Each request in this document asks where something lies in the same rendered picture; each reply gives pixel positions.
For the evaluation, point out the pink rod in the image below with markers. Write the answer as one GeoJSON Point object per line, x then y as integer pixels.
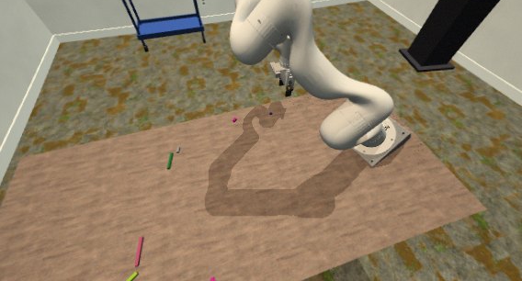
{"type": "Point", "coordinates": [139, 251]}

